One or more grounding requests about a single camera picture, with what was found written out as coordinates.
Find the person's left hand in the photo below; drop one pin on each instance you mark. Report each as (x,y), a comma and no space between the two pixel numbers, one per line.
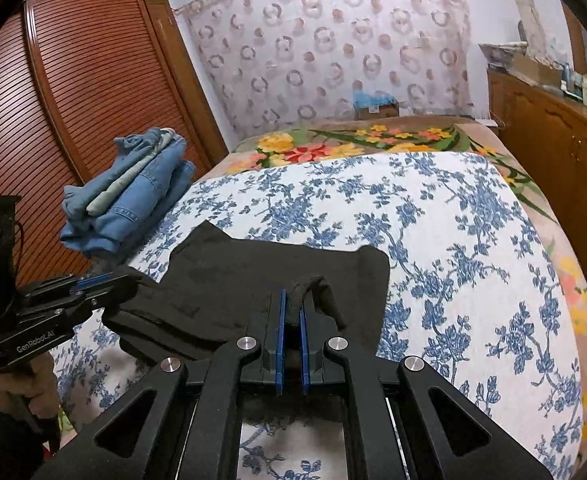
(18,380)

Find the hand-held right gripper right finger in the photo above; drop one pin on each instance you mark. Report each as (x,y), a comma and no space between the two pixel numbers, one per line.
(303,340)

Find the small cardboard box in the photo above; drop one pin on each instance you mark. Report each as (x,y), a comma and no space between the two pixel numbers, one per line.
(378,111)

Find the folded dark blue jeans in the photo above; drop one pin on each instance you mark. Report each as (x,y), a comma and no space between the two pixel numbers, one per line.
(143,210)

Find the black pants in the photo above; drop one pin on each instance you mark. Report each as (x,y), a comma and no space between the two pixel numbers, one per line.
(253,270)

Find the brown slatted wardrobe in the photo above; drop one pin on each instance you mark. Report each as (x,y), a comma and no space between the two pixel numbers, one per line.
(73,85)

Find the folded pale grey jeans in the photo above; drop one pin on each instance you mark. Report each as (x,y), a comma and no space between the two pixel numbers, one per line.
(116,190)

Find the circle patterned curtain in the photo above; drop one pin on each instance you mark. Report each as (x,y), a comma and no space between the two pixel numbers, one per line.
(323,50)

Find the colourful flower blanket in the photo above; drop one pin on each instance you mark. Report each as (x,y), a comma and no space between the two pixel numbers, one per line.
(323,145)

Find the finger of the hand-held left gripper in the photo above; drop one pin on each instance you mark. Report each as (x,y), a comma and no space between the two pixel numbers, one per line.
(93,280)
(116,297)

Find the wooden window frame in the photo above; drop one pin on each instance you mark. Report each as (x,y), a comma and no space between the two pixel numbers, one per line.
(576,40)

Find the wooden cabinet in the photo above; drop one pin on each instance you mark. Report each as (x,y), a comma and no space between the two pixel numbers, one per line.
(548,135)

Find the blue floral bed sheet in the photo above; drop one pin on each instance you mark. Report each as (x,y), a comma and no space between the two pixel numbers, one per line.
(448,260)

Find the open cardboard box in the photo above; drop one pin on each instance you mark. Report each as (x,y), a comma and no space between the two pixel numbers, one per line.
(533,67)

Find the light blue cloth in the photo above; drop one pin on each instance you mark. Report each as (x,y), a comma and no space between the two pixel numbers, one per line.
(371,96)

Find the folded light blue jeans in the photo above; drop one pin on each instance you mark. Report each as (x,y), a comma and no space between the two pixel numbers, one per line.
(123,170)

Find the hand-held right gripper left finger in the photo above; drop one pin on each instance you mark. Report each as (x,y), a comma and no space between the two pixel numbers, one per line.
(281,330)

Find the stack of papers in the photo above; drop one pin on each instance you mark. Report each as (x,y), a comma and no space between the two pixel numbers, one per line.
(498,52)

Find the tied beige curtain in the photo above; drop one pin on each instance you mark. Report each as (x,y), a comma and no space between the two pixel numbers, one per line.
(523,5)

